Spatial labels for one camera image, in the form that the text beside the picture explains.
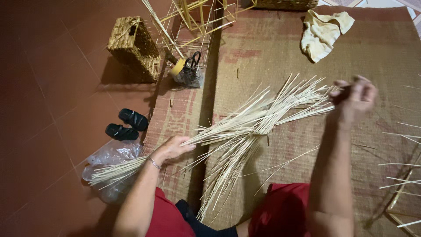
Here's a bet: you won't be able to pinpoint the person's right hand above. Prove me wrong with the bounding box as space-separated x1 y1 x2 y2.
329 75 378 123

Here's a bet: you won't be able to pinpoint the person's left hand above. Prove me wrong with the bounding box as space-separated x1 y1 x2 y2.
152 136 197 165

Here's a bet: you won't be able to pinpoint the bundle of pale rattan strips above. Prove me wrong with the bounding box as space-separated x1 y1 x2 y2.
88 73 339 223

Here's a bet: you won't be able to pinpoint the woven brown floor mat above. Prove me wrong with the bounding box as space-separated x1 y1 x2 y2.
197 5 421 237

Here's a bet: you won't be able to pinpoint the cream crumpled cloth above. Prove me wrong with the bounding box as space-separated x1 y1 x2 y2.
301 10 355 63

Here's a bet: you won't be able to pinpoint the woven wicker basket edge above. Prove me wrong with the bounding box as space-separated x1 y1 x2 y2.
255 0 319 11

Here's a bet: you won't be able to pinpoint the person's red shorts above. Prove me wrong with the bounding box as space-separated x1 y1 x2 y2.
146 183 311 237

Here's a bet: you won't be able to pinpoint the metal mesh tool holder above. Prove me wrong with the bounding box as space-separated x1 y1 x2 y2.
172 64 204 89

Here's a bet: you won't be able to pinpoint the yellow tape roll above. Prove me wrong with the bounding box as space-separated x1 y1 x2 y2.
169 58 187 77

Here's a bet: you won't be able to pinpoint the woven reddish floor mat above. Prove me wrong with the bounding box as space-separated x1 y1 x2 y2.
141 13 224 211

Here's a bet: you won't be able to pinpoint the person's black shirt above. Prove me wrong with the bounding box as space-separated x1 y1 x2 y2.
175 199 239 237

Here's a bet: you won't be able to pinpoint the woven rectangular wicker basket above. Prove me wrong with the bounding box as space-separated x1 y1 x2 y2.
107 16 162 83

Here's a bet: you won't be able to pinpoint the black sandal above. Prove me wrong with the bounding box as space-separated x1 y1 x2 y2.
105 123 139 141
118 108 149 132

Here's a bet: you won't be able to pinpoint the clear plastic bag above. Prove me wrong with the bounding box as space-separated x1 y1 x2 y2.
82 141 145 205

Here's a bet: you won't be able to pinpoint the unfinished wire frame with strips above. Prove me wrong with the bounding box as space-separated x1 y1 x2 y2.
378 74 421 237

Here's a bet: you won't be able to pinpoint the black handled scissors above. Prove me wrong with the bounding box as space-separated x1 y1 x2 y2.
184 51 201 70

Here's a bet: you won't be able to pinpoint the wire frame basket with strips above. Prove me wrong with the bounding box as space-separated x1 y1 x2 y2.
141 0 257 70

